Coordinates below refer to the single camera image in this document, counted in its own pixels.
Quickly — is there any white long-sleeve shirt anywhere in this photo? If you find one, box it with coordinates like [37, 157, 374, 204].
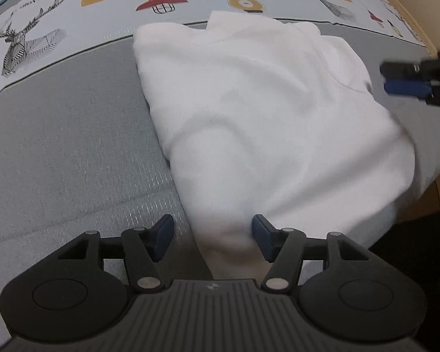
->
[133, 11, 415, 280]

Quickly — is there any printed grey bed sheet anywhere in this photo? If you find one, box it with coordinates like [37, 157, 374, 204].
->
[0, 0, 440, 345]

